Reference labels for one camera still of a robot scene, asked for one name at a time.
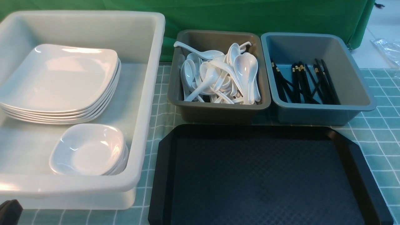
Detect blue-grey plastic chopstick bin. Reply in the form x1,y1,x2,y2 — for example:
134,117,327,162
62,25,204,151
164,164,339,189
261,32,376,126

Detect green backdrop cloth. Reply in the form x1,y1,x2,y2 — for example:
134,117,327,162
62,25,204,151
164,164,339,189
0,0,375,62

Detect black plastic serving tray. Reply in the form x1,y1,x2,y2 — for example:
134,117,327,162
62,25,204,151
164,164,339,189
148,124,394,225

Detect stack of white plates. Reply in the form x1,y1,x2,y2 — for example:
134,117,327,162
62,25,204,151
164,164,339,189
1,44,122,124

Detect pile of black chopsticks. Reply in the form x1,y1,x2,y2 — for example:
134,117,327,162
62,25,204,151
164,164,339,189
271,59,341,105

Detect large white plastic tub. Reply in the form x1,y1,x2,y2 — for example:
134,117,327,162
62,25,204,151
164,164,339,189
1,10,165,210

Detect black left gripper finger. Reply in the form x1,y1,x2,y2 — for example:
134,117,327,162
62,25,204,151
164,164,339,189
0,199,23,225

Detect stacked white bowls in tub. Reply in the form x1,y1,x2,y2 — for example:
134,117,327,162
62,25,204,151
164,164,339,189
49,123,129,176

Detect pile of white spoons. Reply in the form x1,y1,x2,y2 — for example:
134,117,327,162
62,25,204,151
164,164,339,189
174,41,261,104

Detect clear plastic bag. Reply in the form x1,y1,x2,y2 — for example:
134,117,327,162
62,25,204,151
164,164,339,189
371,38,400,68

